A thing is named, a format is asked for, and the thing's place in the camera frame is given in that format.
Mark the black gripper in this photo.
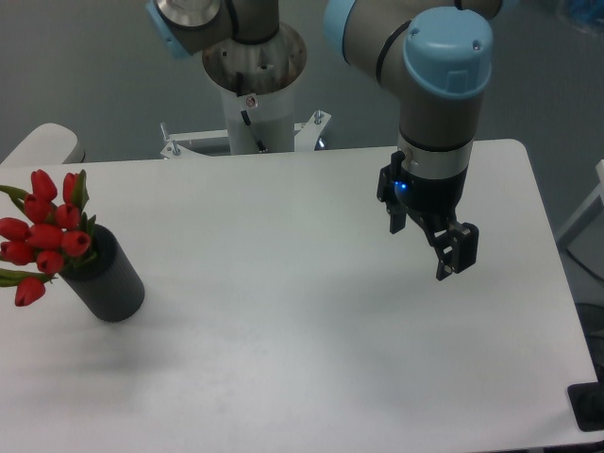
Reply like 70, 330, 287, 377
377, 151, 479, 281

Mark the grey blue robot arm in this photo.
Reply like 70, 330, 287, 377
145, 1, 505, 279

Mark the dark grey ribbed vase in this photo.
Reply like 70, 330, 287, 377
59, 225, 145, 323

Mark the black device at table edge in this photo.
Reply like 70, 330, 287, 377
567, 382, 603, 432

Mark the blue object top right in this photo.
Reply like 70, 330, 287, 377
563, 0, 603, 33

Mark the red tulip bouquet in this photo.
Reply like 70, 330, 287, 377
1, 169, 99, 307

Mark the white chair armrest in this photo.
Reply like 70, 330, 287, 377
1, 123, 86, 168

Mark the white furniture frame right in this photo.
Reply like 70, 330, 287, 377
554, 160, 603, 250

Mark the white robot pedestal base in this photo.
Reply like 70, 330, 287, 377
160, 23, 331, 159

